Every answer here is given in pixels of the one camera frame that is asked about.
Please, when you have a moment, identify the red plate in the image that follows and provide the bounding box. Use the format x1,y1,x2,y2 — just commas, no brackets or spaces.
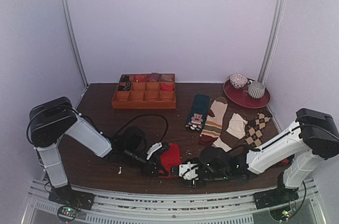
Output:
223,80,271,109

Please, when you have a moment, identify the brown argyle sock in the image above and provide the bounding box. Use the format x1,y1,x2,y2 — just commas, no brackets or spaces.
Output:
245,111,272,148

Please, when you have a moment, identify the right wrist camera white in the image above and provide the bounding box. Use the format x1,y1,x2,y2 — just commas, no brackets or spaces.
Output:
179,162,199,180

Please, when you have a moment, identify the green reindeer sock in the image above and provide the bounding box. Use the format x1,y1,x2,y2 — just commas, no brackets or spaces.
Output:
185,94,210,131

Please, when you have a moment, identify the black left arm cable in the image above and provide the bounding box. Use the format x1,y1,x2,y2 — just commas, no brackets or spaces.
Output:
116,114,170,150

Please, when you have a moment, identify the striped grey cup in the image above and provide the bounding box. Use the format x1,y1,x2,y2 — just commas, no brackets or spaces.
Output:
248,80,265,99

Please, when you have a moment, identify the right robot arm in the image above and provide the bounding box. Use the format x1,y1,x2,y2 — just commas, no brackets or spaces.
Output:
171,108,338,204

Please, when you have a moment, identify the rolled red sock in tray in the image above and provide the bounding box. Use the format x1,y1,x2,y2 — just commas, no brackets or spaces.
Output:
160,82,175,92

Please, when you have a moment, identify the wooden divided organizer tray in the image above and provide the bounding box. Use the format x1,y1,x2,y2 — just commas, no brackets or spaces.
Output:
112,73,176,110

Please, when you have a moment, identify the white brown sock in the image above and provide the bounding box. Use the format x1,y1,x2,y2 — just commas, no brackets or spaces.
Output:
212,111,248,152

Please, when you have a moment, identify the left aluminium post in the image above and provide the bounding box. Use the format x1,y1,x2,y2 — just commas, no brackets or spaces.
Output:
61,0,89,88

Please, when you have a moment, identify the cream striped sock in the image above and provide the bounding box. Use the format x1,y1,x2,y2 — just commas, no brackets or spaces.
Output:
199,97,228,146

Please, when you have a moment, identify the aluminium post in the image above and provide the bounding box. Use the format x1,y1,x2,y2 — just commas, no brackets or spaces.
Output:
258,0,286,83
61,0,89,88

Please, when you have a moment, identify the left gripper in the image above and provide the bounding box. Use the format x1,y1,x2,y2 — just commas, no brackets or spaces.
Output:
123,149,167,178

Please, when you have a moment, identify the black red argyle sock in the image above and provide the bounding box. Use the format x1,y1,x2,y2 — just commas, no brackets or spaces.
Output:
276,155,295,167

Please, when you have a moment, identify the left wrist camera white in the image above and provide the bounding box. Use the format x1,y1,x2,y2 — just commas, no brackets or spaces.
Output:
146,142,162,160

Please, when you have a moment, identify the right aluminium post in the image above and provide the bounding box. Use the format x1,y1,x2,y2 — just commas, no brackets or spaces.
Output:
258,0,286,83

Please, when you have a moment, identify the black white sock in tray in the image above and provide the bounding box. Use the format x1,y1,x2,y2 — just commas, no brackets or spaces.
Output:
119,82,132,92

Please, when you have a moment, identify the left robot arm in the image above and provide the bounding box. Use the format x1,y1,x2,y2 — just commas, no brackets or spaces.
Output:
26,97,170,205

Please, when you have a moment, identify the aluminium table rail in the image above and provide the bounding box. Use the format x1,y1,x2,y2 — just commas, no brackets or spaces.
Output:
19,178,329,223

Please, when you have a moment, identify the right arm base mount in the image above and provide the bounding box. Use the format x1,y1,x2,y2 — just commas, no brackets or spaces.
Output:
253,187,299,222

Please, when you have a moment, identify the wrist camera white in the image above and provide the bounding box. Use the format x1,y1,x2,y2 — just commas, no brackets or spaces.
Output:
179,162,199,180
146,142,162,160

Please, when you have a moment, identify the patterned white bowl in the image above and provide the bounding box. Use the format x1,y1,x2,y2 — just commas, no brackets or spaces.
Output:
229,73,248,88

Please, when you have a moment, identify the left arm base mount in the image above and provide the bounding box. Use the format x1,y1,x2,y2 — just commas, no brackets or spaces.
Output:
48,190,95,222

